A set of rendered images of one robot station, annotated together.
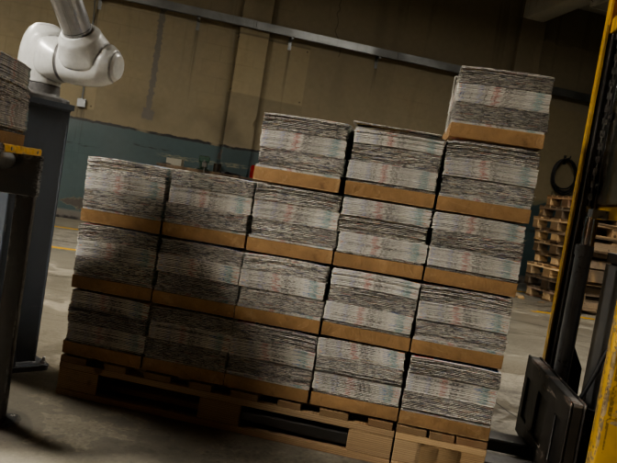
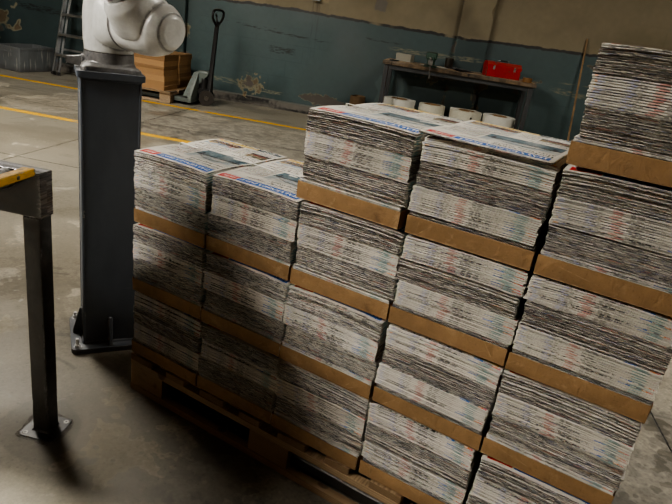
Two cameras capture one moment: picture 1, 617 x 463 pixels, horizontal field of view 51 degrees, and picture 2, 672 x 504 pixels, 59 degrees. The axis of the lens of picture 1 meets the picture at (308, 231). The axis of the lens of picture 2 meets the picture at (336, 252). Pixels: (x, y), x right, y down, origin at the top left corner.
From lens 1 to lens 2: 1.00 m
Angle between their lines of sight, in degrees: 26
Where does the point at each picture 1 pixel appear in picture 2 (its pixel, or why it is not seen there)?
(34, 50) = (91, 14)
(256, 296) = (302, 338)
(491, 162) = (634, 213)
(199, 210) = (241, 228)
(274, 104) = not seen: outside the picture
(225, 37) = not seen: outside the picture
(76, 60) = (122, 29)
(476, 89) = (622, 86)
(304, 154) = (356, 171)
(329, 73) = not seen: outside the picture
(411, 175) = (500, 219)
